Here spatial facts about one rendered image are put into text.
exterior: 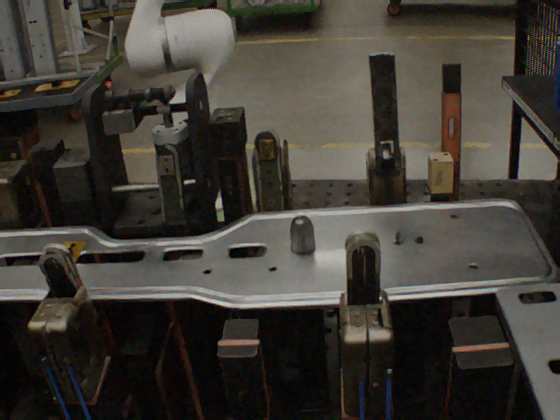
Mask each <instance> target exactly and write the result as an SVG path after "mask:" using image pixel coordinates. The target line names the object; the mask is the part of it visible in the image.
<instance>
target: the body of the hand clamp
mask: <svg viewBox="0 0 560 420"><path fill-rule="evenodd" d="M381 169H382V170H381V171H378V172H377V171H376V169H370V168H369V161H368V152H366V183H367V205H386V204H404V203H406V200H407V167H400V170H395V169H394V167H393V160H392V163H389V164H384V163H383V162H382V160H381Z"/></svg>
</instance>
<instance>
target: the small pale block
mask: <svg viewBox="0 0 560 420"><path fill-rule="evenodd" d="M453 175H454V167H453V160H452V158H451V155H450V153H449V152H439V153H428V185H427V189H428V192H429V195H430V202H439V201H450V197H452V196H453ZM444 302H445V300H440V301H432V302H431V309H430V311H429V337H428V345H427V354H437V353H439V352H442V351H443V345H442V341H441V331H442V325H443V303H444Z"/></svg>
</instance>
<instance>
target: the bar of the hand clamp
mask: <svg viewBox="0 0 560 420"><path fill-rule="evenodd" d="M369 75H371V106H372V110H373V137H374V154H375V160H376V171H377V172H378V171H381V170H382V169H381V146H380V141H382V142H387V141H393V153H394V160H393V167H394V169H395V170H400V161H399V121H398V108H397V88H396V60H395V55H394V53H393V52H383V53H370V54H369Z"/></svg>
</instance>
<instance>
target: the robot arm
mask: <svg viewBox="0 0 560 420"><path fill-rule="evenodd" d="M165 1H166V0H137V3H136V8H135V11H134V12H133V15H132V18H131V22H130V26H129V30H128V33H127V35H126V38H125V43H124V47H125V55H124V57H125V61H126V62H127V66H128V67H129V68H130V69H131V70H132V72H133V73H134V74H135V75H137V76H139V77H159V76H164V75H168V74H169V73H174V72H179V71H185V70H191V69H195V73H198V72H202V73H203V74H204V77H205V80H206V84H207V87H206V89H207V95H208V103H209V109H210V116H211V115H212V113H213V110H214V109H218V108H219V104H218V98H217V86H218V81H219V78H220V76H221V74H222V72H224V70H225V68H226V66H227V65H228V63H229V61H230V59H231V57H232V55H233V52H234V49H235V46H236V44H237V33H236V28H235V26H234V24H233V21H232V20H231V18H230V17H229V16H228V15H227V14H226V13H225V12H224V13H223V12H222V11H219V10H216V9H203V10H197V11H195V12H190V13H184V14H179V15H173V16H167V17H163V18H162V17H161V7H162V5H163V3H164V2H165ZM186 81H187V80H186ZM186 81H185V82H184V83H182V84H181V85H179V86H178V87H176V88H175V89H176V93H175V95H174V97H173V98H172V100H171V101H170V102H169V104H175V103H177V102H185V100H186V95H185V87H186ZM172 114H173V120H174V121H183V120H185V119H188V115H187V112H182V113H172ZM215 209H216V213H218V212H221V211H223V207H222V200H221V193H220V191H219V194H218V199H217V202H215Z"/></svg>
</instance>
